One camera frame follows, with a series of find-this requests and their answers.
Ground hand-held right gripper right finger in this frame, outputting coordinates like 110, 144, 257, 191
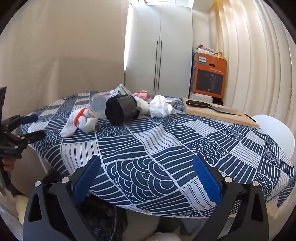
192, 155, 270, 241

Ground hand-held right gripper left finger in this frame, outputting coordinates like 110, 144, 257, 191
23, 155, 102, 241

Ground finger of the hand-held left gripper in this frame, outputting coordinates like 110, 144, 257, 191
3, 114, 39, 130
14, 130, 46, 145

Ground bin with black bag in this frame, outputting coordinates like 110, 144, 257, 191
44, 167, 129, 241

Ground white paper tissue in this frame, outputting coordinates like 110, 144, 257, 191
149, 95, 173, 118

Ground person's left hand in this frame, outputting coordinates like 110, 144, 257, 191
1, 158, 16, 173

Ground blue patterned tablecloth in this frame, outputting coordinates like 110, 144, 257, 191
15, 91, 296, 218

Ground white sock with orange stripe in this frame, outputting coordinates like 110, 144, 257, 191
61, 107, 96, 138

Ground cream cushion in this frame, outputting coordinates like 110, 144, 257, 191
15, 195, 29, 225

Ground wooden cutting board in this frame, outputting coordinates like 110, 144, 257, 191
183, 98, 260, 128

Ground clear plastic cup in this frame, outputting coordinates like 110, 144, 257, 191
89, 93, 109, 117

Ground black rolled cloth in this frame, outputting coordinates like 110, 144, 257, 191
105, 94, 140, 126

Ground white chair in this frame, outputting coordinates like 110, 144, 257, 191
251, 114, 294, 160

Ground plain white sock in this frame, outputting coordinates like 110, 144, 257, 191
134, 95, 151, 114

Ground silver foil wrapper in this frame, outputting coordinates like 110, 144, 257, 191
110, 83, 132, 96

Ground orange cardboard box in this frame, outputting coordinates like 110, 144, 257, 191
190, 53, 227, 98

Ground pink wrapper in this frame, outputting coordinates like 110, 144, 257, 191
133, 91, 151, 100

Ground pile of papers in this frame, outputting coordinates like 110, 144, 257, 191
195, 44, 223, 58

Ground cream curtain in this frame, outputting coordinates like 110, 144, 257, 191
215, 0, 296, 151

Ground white wardrobe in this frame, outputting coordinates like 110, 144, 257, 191
125, 0, 193, 93

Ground black-handled kitchen knife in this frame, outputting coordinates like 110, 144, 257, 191
186, 100, 242, 115

